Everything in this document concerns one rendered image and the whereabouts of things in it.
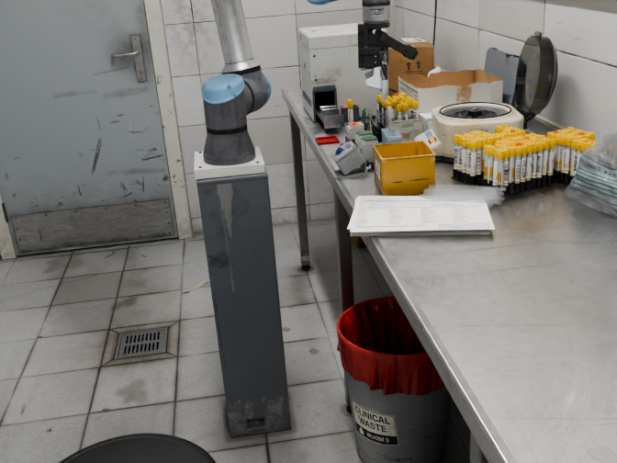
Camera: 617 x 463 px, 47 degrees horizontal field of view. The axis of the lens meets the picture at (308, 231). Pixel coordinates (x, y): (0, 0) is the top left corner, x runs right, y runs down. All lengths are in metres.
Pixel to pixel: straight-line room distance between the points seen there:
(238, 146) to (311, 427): 0.96
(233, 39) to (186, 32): 1.68
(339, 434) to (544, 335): 1.30
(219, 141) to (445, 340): 1.07
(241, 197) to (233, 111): 0.24
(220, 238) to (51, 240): 2.11
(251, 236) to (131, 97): 1.86
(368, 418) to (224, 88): 1.01
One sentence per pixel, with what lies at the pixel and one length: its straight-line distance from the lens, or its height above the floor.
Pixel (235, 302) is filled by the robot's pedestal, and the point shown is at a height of 0.49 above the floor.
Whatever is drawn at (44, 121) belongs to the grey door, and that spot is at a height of 0.72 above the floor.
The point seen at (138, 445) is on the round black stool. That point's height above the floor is 0.65.
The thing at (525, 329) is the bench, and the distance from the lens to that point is 1.18.
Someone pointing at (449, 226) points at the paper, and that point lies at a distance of 1.52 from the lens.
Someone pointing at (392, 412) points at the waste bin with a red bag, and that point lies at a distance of 2.04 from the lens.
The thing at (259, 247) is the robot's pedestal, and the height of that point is 0.65.
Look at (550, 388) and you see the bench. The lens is 1.05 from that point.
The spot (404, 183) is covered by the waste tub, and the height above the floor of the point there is 0.91.
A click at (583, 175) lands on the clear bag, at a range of 1.70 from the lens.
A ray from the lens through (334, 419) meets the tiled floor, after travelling 2.43.
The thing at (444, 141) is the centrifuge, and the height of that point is 0.94.
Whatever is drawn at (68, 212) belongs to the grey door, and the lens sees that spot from 3.98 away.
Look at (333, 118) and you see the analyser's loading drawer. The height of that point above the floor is 0.93.
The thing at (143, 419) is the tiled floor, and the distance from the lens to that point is 2.56.
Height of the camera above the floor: 1.46
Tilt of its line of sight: 22 degrees down
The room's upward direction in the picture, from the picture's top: 4 degrees counter-clockwise
